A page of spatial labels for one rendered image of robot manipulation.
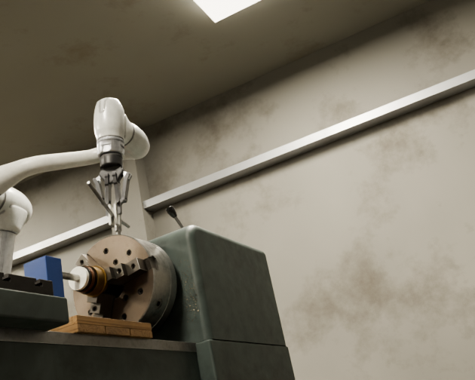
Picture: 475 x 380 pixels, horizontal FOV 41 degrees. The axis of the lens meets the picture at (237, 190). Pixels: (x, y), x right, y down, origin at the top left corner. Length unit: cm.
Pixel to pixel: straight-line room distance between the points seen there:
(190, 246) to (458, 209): 243
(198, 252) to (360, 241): 231
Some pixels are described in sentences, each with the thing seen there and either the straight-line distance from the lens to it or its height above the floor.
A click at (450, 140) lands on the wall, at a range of 429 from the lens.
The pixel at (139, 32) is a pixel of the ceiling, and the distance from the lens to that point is 422.
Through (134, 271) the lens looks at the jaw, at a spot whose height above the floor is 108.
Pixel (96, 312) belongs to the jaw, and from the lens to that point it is 195.
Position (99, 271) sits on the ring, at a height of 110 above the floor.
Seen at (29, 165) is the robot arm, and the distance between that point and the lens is 229.
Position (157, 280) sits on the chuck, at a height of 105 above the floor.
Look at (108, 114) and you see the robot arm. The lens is 214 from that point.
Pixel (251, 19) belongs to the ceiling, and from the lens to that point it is 431.
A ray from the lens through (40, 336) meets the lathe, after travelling 147.
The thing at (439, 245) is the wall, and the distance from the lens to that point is 412.
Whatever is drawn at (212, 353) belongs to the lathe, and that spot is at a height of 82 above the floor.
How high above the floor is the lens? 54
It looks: 22 degrees up
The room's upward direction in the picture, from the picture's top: 12 degrees counter-clockwise
